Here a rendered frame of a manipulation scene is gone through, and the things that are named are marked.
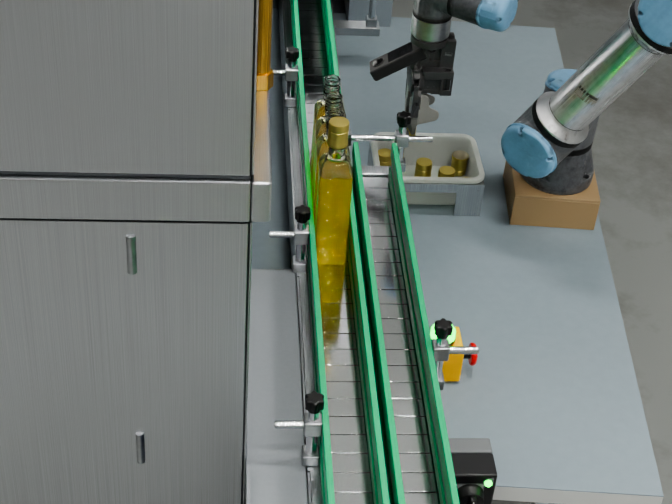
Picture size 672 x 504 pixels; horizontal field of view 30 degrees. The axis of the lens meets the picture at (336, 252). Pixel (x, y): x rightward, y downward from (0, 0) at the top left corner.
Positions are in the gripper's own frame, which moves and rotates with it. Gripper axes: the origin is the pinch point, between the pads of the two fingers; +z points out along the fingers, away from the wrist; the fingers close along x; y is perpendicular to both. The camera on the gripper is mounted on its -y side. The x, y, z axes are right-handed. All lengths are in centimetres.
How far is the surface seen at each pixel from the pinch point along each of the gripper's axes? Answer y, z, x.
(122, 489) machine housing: -52, 8, -88
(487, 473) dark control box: 2, 8, -86
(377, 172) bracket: -7.2, 3.5, -12.5
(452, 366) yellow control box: 2, 13, -58
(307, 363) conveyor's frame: -24, 4, -66
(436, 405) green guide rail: -7, -5, -84
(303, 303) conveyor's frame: -24, 4, -51
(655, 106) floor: 118, 92, 159
